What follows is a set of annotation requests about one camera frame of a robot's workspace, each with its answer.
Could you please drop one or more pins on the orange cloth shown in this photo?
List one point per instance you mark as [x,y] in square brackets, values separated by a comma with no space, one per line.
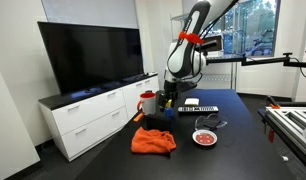
[152,141]

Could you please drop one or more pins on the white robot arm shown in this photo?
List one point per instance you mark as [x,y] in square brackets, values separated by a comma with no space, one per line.
[214,10]

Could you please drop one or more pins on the orange marker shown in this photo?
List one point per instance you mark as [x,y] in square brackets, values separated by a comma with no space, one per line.
[138,117]

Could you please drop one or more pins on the clear safety glasses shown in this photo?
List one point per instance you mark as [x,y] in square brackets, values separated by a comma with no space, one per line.
[210,122]

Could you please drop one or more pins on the white mug red interior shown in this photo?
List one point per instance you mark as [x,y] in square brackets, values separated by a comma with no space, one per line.
[147,103]

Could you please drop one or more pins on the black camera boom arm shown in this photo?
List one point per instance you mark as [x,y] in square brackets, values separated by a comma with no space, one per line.
[286,60]

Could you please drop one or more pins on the white rectangular box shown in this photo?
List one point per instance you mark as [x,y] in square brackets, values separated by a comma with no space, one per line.
[191,102]

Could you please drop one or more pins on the blue block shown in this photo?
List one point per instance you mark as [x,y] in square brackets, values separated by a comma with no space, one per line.
[169,113]

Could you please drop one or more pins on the white remote control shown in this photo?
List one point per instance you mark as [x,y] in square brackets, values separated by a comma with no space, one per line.
[192,109]

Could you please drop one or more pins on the black flat screen television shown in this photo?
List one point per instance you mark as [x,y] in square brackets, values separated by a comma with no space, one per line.
[86,56]

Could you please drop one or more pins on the aluminium frame rail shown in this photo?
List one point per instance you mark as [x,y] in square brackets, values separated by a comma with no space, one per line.
[292,122]

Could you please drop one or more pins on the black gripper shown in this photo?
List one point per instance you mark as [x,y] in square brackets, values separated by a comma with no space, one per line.
[170,93]

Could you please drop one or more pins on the white drawer cabinet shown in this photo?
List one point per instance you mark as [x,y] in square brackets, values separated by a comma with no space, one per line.
[81,120]

